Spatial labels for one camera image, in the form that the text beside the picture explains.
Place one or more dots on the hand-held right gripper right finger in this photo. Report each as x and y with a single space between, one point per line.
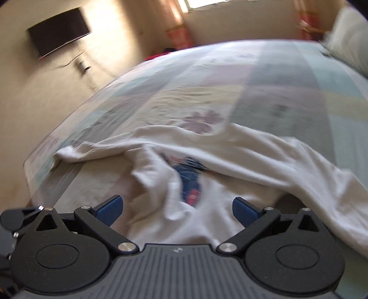
244 212

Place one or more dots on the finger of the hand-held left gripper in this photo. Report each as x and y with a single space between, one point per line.
14 220

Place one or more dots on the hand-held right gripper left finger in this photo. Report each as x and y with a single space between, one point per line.
110 210

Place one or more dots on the white printed t-shirt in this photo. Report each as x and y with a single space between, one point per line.
258 161

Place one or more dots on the bed with patchwork sheet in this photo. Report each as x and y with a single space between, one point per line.
258 80

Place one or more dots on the white power strip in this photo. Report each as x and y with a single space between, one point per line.
84 67

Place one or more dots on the red cloth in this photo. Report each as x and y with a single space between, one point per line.
156 56

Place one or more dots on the pink orange curtain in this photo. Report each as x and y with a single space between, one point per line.
178 28
309 20

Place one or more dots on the pastel striped pillow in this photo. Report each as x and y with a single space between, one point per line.
350 37

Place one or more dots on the window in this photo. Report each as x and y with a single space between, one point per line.
218 2

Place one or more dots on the wall television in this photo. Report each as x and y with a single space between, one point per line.
57 31

